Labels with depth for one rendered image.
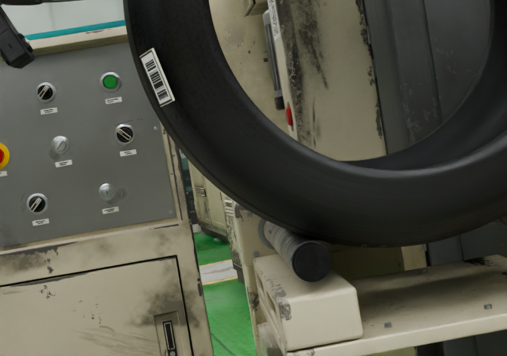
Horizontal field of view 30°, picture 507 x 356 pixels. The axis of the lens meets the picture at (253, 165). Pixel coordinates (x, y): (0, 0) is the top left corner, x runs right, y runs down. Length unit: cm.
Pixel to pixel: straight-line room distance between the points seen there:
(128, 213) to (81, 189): 10
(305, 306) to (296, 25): 51
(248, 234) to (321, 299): 35
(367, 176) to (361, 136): 40
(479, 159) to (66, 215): 94
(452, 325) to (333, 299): 14
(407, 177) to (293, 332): 21
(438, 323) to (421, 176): 18
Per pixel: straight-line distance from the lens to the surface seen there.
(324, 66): 142
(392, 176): 103
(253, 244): 139
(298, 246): 106
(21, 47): 113
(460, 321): 110
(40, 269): 176
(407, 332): 109
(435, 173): 105
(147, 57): 103
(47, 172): 179
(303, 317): 106
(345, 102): 143
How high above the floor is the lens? 107
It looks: 3 degrees down
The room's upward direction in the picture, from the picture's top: 9 degrees counter-clockwise
